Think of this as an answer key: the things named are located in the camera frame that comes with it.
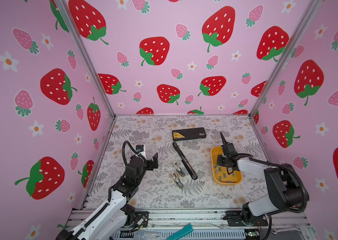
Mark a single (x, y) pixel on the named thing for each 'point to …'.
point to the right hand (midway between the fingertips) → (220, 159)
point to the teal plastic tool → (187, 229)
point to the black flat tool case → (182, 134)
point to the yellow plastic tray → (220, 175)
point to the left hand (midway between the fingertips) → (149, 153)
